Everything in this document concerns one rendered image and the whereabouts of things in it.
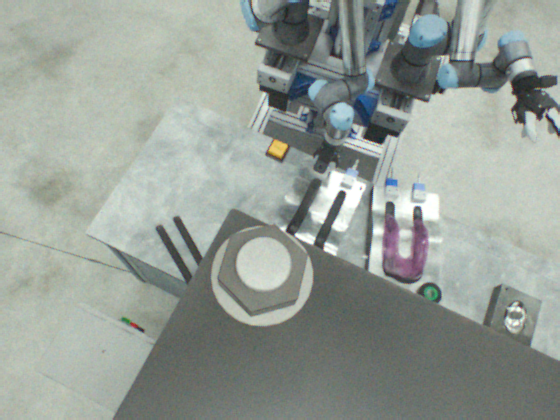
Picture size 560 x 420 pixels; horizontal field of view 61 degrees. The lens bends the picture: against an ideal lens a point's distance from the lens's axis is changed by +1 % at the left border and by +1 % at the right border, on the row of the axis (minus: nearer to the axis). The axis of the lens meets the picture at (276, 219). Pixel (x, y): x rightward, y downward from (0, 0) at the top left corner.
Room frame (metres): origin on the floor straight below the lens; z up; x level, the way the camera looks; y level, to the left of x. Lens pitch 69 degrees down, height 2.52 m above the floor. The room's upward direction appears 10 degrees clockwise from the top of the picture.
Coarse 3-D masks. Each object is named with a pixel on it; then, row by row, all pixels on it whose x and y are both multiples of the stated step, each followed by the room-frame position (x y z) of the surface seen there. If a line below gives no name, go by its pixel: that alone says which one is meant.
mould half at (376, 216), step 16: (384, 192) 0.84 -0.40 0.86; (400, 192) 0.85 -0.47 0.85; (384, 208) 0.77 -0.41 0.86; (400, 208) 0.78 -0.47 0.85; (432, 208) 0.80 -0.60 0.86; (368, 224) 0.71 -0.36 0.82; (400, 224) 0.70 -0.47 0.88; (432, 224) 0.73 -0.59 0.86; (368, 240) 0.63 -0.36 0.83; (400, 240) 0.63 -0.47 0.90; (432, 240) 0.65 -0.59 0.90; (368, 256) 0.56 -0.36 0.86; (432, 256) 0.59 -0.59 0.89; (432, 272) 0.54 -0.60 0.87; (416, 288) 0.46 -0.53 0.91
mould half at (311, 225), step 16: (304, 160) 0.90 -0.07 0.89; (304, 176) 0.83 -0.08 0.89; (320, 176) 0.84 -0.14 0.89; (336, 176) 0.85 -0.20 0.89; (288, 192) 0.75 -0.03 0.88; (304, 192) 0.76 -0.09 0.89; (320, 192) 0.77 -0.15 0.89; (336, 192) 0.78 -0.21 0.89; (352, 192) 0.80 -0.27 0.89; (288, 208) 0.68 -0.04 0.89; (320, 208) 0.71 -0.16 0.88; (352, 208) 0.73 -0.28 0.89; (304, 224) 0.62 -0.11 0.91; (320, 224) 0.64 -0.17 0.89; (336, 224) 0.66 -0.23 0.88; (304, 240) 0.55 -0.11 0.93; (336, 240) 0.58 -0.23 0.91
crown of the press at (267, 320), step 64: (256, 256) 0.14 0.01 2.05; (320, 256) 0.16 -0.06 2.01; (192, 320) 0.07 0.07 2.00; (256, 320) 0.08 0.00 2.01; (320, 320) 0.09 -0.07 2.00; (384, 320) 0.10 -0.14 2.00; (448, 320) 0.12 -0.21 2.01; (192, 384) 0.00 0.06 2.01; (256, 384) 0.02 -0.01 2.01; (320, 384) 0.03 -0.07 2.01; (384, 384) 0.04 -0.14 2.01; (448, 384) 0.05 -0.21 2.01; (512, 384) 0.06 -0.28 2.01
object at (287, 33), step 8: (272, 24) 1.37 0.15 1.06; (280, 24) 1.34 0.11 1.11; (288, 24) 1.33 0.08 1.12; (296, 24) 1.33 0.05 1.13; (304, 24) 1.36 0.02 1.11; (272, 32) 1.35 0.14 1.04; (280, 32) 1.33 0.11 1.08; (288, 32) 1.32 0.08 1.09; (296, 32) 1.33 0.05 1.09; (304, 32) 1.35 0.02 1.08; (280, 40) 1.32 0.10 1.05; (288, 40) 1.31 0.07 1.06; (296, 40) 1.32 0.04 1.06; (304, 40) 1.34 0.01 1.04
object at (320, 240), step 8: (312, 184) 0.80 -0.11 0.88; (320, 184) 0.81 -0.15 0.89; (312, 192) 0.77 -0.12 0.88; (344, 192) 0.79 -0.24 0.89; (304, 200) 0.73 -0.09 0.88; (312, 200) 0.74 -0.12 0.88; (336, 200) 0.75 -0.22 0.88; (344, 200) 0.76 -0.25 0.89; (304, 208) 0.70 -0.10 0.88; (336, 208) 0.72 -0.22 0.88; (296, 216) 0.65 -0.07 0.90; (304, 216) 0.66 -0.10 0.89; (328, 216) 0.68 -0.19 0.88; (336, 216) 0.69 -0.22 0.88; (288, 224) 0.60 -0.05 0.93; (296, 224) 0.62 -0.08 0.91; (328, 224) 0.65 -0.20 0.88; (288, 232) 0.58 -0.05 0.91; (296, 232) 0.58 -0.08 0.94; (320, 232) 0.60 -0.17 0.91; (328, 232) 0.61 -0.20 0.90; (320, 240) 0.57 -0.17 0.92; (320, 248) 0.54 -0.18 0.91
